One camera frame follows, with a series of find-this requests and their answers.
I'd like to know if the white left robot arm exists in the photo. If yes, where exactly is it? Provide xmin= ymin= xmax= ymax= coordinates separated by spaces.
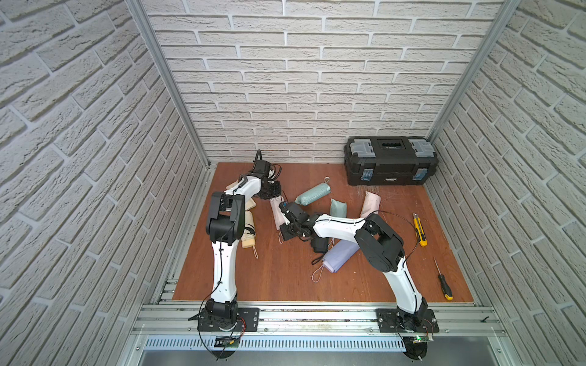
xmin=204 ymin=175 xmax=282 ymax=328

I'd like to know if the small mint green sleeve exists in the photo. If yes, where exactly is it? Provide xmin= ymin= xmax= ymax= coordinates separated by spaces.
xmin=330 ymin=198 xmax=347 ymax=218

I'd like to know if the mint green sleeved umbrella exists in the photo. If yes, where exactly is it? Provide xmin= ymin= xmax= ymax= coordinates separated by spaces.
xmin=295 ymin=177 xmax=331 ymax=206

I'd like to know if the yellow utility knife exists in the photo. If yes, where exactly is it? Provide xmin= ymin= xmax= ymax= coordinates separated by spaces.
xmin=413 ymin=213 xmax=428 ymax=247

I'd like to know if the light pink sleeved umbrella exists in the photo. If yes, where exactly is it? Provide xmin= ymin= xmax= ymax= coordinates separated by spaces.
xmin=269 ymin=196 xmax=289 ymax=244

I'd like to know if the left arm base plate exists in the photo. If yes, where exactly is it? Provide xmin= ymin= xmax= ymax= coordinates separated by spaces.
xmin=195 ymin=307 xmax=260 ymax=334

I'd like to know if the black yellow screwdriver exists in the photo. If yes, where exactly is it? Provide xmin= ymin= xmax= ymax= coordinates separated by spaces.
xmin=433 ymin=258 xmax=453 ymax=301

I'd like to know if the beige umbrella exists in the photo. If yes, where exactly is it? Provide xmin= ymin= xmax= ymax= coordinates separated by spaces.
xmin=241 ymin=210 xmax=259 ymax=259

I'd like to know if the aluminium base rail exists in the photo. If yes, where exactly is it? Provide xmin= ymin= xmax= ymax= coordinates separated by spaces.
xmin=118 ymin=300 xmax=520 ymax=365

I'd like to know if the black umbrella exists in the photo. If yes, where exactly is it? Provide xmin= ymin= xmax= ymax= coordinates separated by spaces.
xmin=311 ymin=237 xmax=330 ymax=265

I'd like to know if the lilac sleeved umbrella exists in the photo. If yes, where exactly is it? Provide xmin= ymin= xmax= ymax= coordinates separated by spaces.
xmin=311 ymin=240 xmax=360 ymax=283

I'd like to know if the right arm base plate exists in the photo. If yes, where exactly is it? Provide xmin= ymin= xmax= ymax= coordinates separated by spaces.
xmin=375 ymin=307 xmax=440 ymax=333

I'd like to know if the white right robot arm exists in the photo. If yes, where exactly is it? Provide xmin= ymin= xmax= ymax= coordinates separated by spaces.
xmin=279 ymin=202 xmax=428 ymax=332

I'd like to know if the beige umbrella sleeve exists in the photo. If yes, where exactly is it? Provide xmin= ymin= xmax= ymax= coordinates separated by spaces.
xmin=226 ymin=181 xmax=256 ymax=210

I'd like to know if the black plastic toolbox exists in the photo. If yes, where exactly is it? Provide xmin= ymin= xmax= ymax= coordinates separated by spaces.
xmin=343 ymin=136 xmax=439 ymax=186

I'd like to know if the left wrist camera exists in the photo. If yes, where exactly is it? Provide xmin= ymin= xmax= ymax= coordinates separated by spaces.
xmin=250 ymin=149 xmax=282 ymax=181

